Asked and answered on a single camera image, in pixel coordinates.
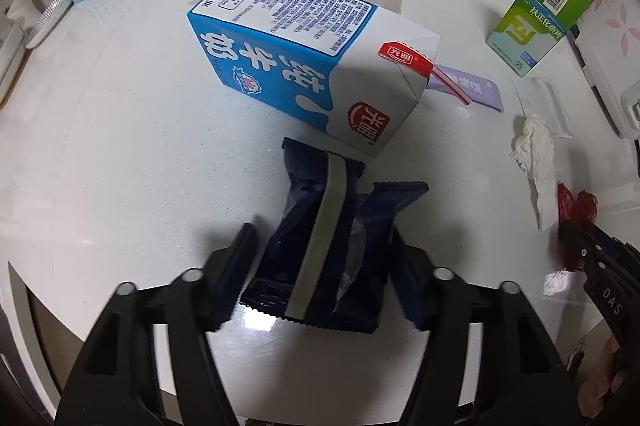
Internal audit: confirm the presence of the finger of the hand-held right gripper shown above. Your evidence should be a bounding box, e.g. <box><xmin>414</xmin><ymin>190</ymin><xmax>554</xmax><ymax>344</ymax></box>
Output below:
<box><xmin>559</xmin><ymin>221</ymin><xmax>609</xmax><ymax>280</ymax></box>
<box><xmin>595</xmin><ymin>230</ymin><xmax>640</xmax><ymax>273</ymax></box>

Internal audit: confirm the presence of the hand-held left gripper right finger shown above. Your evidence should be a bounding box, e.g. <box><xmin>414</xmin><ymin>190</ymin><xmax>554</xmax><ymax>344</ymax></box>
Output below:
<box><xmin>387</xmin><ymin>226</ymin><xmax>581</xmax><ymax>426</ymax></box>

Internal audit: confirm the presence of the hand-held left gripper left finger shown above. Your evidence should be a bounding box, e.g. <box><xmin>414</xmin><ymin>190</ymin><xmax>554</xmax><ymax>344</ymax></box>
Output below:
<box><xmin>54</xmin><ymin>222</ymin><xmax>258</xmax><ymax>426</ymax></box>

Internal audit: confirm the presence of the red plastic wrapper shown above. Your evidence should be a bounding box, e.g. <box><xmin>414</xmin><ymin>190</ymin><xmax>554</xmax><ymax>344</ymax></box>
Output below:
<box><xmin>556</xmin><ymin>183</ymin><xmax>601</xmax><ymax>274</ymax></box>

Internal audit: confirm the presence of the dark blue snack wrapper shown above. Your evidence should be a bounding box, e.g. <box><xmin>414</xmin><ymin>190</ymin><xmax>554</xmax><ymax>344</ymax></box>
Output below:
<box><xmin>239</xmin><ymin>137</ymin><xmax>396</xmax><ymax>334</ymax></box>
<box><xmin>357</xmin><ymin>180</ymin><xmax>431</xmax><ymax>257</ymax></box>

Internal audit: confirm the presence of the person's right hand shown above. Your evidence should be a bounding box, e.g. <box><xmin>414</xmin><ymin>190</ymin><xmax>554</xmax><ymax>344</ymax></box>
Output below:
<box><xmin>577</xmin><ymin>336</ymin><xmax>633</xmax><ymax>418</ymax></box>

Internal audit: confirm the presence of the crumpled white tissue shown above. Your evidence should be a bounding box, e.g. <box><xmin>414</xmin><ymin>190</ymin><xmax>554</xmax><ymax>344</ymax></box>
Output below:
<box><xmin>509</xmin><ymin>113</ymin><xmax>573</xmax><ymax>229</ymax></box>

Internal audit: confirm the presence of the small clear plastic wrapper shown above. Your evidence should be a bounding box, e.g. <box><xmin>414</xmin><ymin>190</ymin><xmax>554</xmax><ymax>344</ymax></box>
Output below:
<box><xmin>517</xmin><ymin>76</ymin><xmax>573</xmax><ymax>138</ymax></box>

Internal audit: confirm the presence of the purple sachet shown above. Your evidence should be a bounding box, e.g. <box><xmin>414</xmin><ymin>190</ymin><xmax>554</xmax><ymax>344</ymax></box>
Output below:
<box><xmin>432</xmin><ymin>64</ymin><xmax>506</xmax><ymax>113</ymax></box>

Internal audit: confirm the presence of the white flowered rice cooker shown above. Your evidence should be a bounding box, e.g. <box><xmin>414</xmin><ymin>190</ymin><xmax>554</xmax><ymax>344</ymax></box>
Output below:
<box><xmin>572</xmin><ymin>0</ymin><xmax>640</xmax><ymax>139</ymax></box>

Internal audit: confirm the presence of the red striped drinking straw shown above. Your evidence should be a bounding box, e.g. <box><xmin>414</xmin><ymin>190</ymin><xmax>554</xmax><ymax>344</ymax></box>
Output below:
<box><xmin>430</xmin><ymin>65</ymin><xmax>472</xmax><ymax>107</ymax></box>

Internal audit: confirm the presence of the blue and white milk carton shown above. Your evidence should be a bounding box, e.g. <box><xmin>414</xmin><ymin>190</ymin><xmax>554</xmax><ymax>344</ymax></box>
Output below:
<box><xmin>187</xmin><ymin>0</ymin><xmax>442</xmax><ymax>157</ymax></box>

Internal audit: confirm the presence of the green medicine box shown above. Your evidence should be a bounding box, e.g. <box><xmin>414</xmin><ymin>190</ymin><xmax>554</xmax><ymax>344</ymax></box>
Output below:
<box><xmin>486</xmin><ymin>0</ymin><xmax>597</xmax><ymax>78</ymax></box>

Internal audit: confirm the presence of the white plate with striped rim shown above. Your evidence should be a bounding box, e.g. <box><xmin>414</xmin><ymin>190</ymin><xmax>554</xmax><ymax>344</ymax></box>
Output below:
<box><xmin>25</xmin><ymin>0</ymin><xmax>73</xmax><ymax>50</ymax></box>

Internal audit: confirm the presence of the white angular jug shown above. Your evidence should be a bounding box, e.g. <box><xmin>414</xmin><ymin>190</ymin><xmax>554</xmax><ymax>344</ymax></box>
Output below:
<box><xmin>7</xmin><ymin>0</ymin><xmax>37</xmax><ymax>30</ymax></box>

